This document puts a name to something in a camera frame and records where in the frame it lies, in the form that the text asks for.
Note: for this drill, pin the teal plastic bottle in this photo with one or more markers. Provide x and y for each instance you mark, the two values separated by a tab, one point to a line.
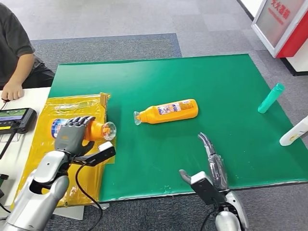
270	98

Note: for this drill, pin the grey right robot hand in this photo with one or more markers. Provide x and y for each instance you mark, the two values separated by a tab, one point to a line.
217	169

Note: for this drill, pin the black object at desk edge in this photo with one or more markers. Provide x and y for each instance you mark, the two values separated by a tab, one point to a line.
2	185

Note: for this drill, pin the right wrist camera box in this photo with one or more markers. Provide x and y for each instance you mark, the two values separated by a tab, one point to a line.
207	189

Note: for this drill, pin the grey table foot bracket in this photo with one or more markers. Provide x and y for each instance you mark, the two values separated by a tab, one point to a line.
102	206

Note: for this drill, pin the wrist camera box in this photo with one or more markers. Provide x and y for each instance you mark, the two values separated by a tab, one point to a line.
101	153
207	189

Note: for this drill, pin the green table mat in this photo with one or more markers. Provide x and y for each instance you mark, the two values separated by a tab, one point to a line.
192	76

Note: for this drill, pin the orange bottle with clear cap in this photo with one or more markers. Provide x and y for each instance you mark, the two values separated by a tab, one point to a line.
168	112
96	130

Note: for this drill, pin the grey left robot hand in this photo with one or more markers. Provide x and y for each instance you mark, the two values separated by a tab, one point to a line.
71	137

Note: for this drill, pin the person's hand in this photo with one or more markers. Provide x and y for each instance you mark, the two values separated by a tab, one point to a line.
12	91

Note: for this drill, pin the white plastic bottle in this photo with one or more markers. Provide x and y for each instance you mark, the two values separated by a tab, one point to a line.
294	132

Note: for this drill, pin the red and white display stand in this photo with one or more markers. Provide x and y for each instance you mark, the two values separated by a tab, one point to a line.
281	25

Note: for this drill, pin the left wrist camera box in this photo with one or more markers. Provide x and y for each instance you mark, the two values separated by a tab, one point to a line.
101	153

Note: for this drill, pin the black handheld controller with screen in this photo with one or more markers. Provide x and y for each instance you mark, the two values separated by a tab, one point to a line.
16	118

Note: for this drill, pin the yellow plastic wrapped box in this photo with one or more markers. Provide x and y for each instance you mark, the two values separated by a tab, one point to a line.
47	110

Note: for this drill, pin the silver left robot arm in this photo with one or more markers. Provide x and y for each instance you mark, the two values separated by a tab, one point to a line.
38	191

